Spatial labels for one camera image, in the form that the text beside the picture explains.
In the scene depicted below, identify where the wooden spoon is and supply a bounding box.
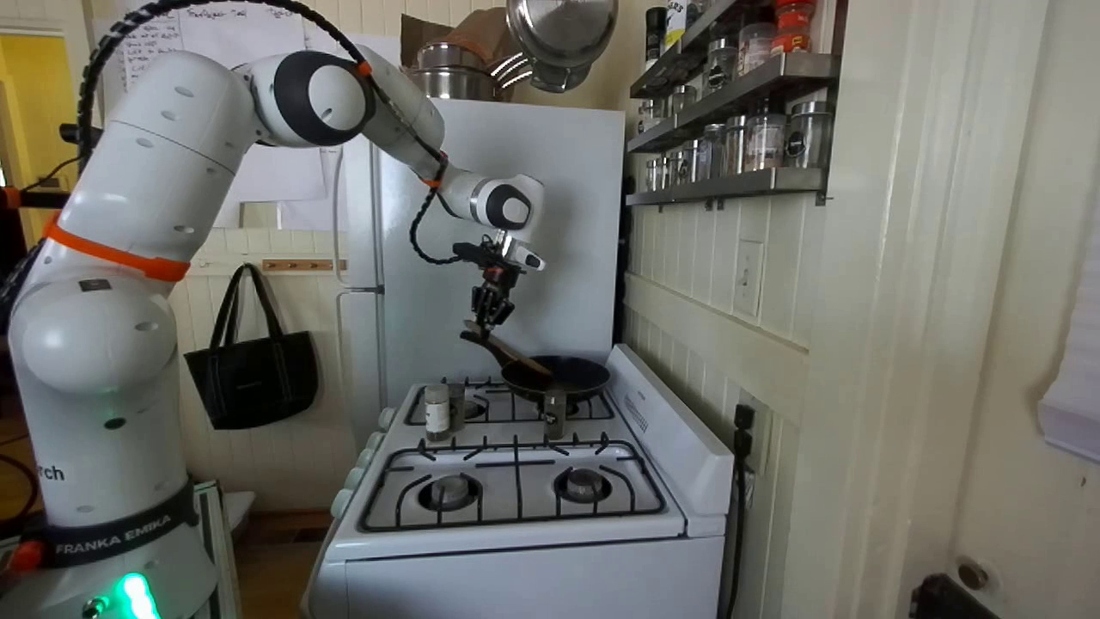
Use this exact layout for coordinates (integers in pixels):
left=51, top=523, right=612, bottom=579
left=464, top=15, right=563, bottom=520
left=457, top=326, right=555, bottom=387

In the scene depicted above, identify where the white light switch plate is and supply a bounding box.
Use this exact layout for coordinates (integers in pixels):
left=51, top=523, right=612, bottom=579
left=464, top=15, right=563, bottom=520
left=728, top=234, right=770, bottom=323

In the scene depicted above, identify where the small metal cylinder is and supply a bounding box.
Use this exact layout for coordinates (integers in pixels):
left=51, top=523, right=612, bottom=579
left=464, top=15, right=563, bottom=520
left=540, top=388, right=575, bottom=450

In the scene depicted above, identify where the small white wall box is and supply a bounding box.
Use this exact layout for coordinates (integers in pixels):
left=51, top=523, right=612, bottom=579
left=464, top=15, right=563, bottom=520
left=237, top=197, right=289, bottom=234

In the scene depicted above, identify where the red spice jar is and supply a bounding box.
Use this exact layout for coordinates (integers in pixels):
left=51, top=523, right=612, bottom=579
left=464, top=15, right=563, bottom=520
left=770, top=0, right=822, bottom=54

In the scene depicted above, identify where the small glass spice jar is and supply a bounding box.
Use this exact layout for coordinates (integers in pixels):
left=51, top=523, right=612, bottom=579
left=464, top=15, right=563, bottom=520
left=742, top=112, right=791, bottom=177

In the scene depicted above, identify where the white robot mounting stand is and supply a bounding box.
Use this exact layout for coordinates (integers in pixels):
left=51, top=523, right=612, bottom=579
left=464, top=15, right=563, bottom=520
left=189, top=479, right=259, bottom=619

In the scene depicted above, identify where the large black burner grate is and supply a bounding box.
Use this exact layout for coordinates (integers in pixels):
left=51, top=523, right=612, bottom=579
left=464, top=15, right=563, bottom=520
left=354, top=438, right=672, bottom=538

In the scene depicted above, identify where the large glass spice jar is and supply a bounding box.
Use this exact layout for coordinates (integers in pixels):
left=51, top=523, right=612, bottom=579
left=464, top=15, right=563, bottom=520
left=784, top=90, right=833, bottom=177

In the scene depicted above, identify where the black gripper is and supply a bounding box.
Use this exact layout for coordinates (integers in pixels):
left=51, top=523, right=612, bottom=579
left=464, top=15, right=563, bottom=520
left=468, top=258, right=520, bottom=336

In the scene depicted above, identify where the brown cardboard box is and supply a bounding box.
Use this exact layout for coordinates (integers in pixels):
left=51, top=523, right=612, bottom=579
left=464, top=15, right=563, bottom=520
left=398, top=6, right=522, bottom=77

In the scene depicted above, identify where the black frying pan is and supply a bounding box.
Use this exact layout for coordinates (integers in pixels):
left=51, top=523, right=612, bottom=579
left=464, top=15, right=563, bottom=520
left=457, top=326, right=614, bottom=407

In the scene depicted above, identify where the black power cord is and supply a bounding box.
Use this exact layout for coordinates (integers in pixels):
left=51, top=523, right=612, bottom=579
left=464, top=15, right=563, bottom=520
left=716, top=398, right=761, bottom=619

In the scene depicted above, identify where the small white shaker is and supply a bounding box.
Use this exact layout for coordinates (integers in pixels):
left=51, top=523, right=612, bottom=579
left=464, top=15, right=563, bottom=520
left=418, top=381, right=457, bottom=442

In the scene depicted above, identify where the black corrugated cable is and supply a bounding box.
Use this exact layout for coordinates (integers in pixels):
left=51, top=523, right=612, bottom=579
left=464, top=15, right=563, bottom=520
left=72, top=0, right=487, bottom=272

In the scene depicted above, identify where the wooden coat hook rail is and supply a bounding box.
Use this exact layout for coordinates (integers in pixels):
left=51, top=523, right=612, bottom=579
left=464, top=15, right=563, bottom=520
left=259, top=254, right=352, bottom=280

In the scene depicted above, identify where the black tote bag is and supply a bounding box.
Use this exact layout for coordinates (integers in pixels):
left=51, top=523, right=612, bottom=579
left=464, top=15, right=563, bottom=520
left=182, top=262, right=325, bottom=435

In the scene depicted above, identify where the white refrigerator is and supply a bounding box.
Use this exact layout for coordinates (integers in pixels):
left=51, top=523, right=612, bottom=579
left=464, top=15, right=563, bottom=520
left=330, top=95, right=628, bottom=419

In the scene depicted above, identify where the white handwritten paper sheet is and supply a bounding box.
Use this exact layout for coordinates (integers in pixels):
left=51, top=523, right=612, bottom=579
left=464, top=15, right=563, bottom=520
left=113, top=0, right=385, bottom=234

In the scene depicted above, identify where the white panel door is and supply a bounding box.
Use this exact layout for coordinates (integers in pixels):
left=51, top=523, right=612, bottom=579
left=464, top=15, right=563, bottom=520
left=940, top=0, right=1100, bottom=619

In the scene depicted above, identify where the large hanging steel pot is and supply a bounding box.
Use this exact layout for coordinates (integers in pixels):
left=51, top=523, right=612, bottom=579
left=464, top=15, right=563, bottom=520
left=501, top=0, right=621, bottom=68

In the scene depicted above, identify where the white wall outlet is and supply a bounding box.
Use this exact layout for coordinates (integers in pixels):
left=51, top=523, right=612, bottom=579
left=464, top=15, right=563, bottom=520
left=728, top=387, right=778, bottom=474

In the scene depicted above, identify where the metal spice rack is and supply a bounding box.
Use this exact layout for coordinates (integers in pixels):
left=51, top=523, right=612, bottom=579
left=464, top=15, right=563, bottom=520
left=621, top=0, right=847, bottom=214

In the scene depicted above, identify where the steel saucepan with handle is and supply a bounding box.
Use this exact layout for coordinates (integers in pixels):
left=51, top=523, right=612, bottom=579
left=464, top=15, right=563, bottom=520
left=412, top=42, right=538, bottom=107

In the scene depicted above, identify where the small hanging steel pot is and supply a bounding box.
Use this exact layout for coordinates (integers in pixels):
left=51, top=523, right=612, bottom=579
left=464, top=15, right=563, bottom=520
left=520, top=45, right=598, bottom=98

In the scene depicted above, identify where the white gas stove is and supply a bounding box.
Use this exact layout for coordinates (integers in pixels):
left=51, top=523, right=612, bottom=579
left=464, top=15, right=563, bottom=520
left=300, top=340, right=739, bottom=619

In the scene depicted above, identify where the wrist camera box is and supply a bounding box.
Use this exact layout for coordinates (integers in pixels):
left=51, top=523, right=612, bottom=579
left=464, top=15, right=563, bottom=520
left=495, top=231, right=551, bottom=280

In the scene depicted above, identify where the black burner grate under pan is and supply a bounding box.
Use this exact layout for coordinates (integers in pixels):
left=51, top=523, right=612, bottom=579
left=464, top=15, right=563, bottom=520
left=398, top=381, right=618, bottom=430

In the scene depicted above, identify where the black camera on stand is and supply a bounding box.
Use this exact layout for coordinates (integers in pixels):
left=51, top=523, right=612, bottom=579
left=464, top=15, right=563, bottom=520
left=0, top=119, right=106, bottom=217

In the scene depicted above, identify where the black door handle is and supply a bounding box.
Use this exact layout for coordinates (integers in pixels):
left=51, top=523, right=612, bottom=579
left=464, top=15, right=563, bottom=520
left=908, top=555, right=1004, bottom=619

